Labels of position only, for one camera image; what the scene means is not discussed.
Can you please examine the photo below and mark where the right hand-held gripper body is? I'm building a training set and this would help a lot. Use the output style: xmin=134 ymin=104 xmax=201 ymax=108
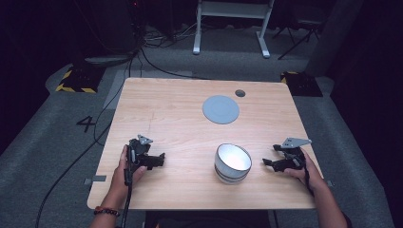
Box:
xmin=273 ymin=137 xmax=313 ymax=174

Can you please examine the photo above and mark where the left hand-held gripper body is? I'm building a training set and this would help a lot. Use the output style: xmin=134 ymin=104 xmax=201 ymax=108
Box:
xmin=125 ymin=134 xmax=160 ymax=174

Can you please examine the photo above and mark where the person's right hand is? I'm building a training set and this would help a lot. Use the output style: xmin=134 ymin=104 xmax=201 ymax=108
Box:
xmin=282 ymin=147 xmax=328 ymax=193

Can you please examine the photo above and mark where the person's left hand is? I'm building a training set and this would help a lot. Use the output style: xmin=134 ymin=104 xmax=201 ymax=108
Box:
xmin=108 ymin=144 xmax=148 ymax=204

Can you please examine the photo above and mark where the grey tape strip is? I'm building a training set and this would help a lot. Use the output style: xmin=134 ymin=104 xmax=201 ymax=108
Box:
xmin=83 ymin=174 xmax=107 ymax=186

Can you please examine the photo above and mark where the grey round coaster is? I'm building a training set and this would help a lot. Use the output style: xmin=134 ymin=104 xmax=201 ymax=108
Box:
xmin=201 ymin=94 xmax=240 ymax=125

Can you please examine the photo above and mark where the yellow-black striped stand base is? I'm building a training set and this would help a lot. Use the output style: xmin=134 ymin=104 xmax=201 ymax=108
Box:
xmin=54 ymin=64 xmax=106 ymax=95
xmin=279 ymin=70 xmax=324 ymax=98

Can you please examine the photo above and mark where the person's dark clothing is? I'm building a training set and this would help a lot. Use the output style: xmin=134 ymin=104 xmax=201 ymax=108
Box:
xmin=144 ymin=210 xmax=271 ymax=228

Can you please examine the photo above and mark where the black tripod stand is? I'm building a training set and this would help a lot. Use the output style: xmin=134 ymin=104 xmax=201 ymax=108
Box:
xmin=273 ymin=18 xmax=321 ymax=61

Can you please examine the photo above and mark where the grey pillar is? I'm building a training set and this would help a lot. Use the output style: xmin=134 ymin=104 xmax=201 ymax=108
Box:
xmin=304 ymin=0 xmax=366 ymax=78

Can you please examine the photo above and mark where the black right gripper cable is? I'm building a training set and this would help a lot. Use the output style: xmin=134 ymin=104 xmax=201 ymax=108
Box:
xmin=302 ymin=166 xmax=316 ymax=198

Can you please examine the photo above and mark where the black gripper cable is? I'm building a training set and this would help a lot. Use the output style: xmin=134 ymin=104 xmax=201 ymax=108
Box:
xmin=302 ymin=166 xmax=316 ymax=198
xmin=121 ymin=143 xmax=137 ymax=228

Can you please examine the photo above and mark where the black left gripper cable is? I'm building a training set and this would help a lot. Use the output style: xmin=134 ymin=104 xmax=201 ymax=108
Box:
xmin=121 ymin=143 xmax=137 ymax=228

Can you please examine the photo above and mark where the dark bead bracelet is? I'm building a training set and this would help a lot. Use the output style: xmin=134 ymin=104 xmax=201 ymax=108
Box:
xmin=92 ymin=205 xmax=122 ymax=219

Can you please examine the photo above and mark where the long black floor cable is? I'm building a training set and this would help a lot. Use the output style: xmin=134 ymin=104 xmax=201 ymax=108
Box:
xmin=33 ymin=53 xmax=136 ymax=228

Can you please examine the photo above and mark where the curved black floor cable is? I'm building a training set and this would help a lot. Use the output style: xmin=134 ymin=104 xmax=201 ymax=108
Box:
xmin=139 ymin=47 xmax=212 ymax=81

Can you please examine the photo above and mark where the tangle of floor cables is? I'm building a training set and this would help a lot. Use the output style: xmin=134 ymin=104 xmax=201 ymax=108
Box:
xmin=141 ymin=23 xmax=199 ymax=50

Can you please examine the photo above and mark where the white desk frame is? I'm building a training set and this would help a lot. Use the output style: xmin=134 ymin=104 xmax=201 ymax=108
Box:
xmin=192 ymin=0 xmax=276 ymax=60

